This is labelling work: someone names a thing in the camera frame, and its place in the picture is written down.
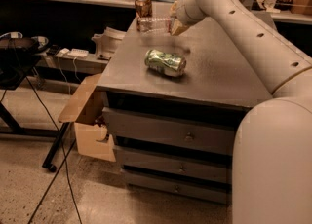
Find top grey drawer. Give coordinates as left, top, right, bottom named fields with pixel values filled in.
left=102, top=107, right=235, bottom=155

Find open cardboard box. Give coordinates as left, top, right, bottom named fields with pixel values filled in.
left=58, top=74, right=116, bottom=162

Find white plastic bracket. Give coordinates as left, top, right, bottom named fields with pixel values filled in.
left=91, top=27, right=126, bottom=60

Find orange soda can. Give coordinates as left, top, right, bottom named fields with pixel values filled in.
left=135, top=0, right=152, bottom=28

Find long metal shelf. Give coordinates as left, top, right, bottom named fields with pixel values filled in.
left=50, top=0, right=312, bottom=25

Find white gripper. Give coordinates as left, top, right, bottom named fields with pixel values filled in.
left=170, top=0, right=208, bottom=36

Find black rolling stand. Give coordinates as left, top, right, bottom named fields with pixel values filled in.
left=0, top=37, right=69, bottom=172

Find grey drawer cabinet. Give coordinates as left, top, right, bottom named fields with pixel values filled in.
left=96, top=2, right=278, bottom=205

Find bottom grey drawer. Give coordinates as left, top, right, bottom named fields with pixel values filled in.
left=121, top=169, right=232, bottom=205

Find grey drawer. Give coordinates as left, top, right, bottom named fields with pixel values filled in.
left=114, top=146, right=232, bottom=184
left=102, top=107, right=235, bottom=155
left=121, top=169, right=232, bottom=205

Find white power strip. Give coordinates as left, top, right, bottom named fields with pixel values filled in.
left=68, top=49, right=89, bottom=58

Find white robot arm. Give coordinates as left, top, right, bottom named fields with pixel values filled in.
left=175, top=0, right=312, bottom=224

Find green soda can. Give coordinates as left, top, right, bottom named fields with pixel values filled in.
left=144, top=50, right=186, bottom=77

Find clear plastic water bottle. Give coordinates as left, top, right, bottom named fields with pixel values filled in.
left=137, top=17, right=172, bottom=34

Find black floor cable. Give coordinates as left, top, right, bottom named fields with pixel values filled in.
left=11, top=39, right=84, bottom=224

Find middle grey drawer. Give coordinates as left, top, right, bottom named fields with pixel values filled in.
left=114, top=146, right=232, bottom=184

